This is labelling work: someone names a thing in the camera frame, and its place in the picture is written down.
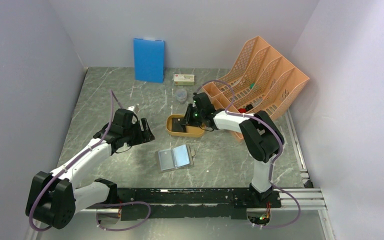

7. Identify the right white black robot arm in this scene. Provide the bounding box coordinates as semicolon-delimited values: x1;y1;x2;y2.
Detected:
179;92;285;207

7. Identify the purple cable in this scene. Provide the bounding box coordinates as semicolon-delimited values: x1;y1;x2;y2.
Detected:
195;80;302;230
28;89;153;233

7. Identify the grey card holder wallet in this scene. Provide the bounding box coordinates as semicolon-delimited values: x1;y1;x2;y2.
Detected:
155;144;196;173

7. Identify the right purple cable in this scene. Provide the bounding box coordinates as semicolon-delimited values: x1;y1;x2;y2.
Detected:
195;80;302;230

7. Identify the yellow oval tray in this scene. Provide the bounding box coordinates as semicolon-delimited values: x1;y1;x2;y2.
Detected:
166;114;206;138

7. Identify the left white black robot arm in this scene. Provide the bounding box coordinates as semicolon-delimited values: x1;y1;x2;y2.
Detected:
25;105;155;232

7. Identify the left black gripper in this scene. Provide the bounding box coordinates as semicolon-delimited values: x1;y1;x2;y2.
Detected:
122;117;155;147

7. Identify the small clear plastic cup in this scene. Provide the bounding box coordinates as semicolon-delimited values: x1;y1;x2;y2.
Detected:
174;88;188;104

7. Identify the red black object in rack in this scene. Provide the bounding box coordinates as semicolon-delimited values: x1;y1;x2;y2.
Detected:
237;104;254;114

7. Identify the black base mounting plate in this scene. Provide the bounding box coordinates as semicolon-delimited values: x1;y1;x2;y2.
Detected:
84;187;282;222

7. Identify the orange file organizer rack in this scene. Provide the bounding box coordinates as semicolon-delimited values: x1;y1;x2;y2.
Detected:
201;35;310;143

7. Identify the small white red box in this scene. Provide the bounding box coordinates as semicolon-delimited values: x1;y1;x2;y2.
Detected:
173;74;195;86

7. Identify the blue board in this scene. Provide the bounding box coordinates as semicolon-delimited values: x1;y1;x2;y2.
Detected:
133;38;165;84

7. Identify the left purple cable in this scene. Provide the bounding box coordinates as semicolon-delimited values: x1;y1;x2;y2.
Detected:
28;89;153;233

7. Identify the black credit card stack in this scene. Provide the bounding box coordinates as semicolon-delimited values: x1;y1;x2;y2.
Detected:
171;118;186;133

